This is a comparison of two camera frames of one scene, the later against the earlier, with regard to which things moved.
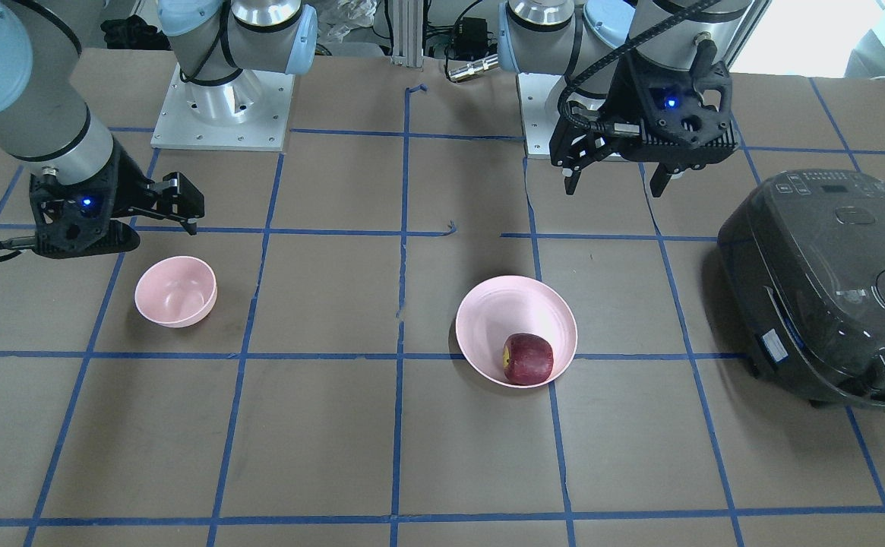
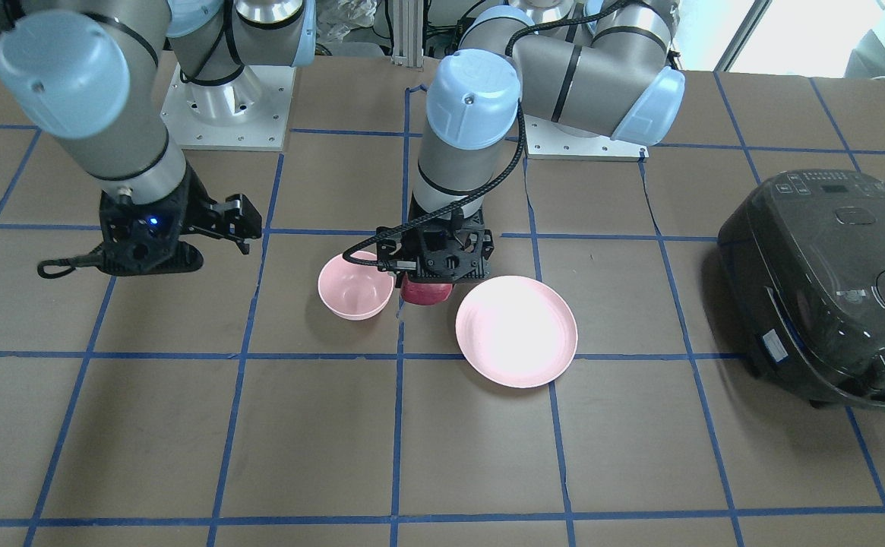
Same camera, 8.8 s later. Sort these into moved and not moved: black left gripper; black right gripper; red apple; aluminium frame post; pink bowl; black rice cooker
Moved: pink bowl; black left gripper; black right gripper; red apple
Not moved: black rice cooker; aluminium frame post
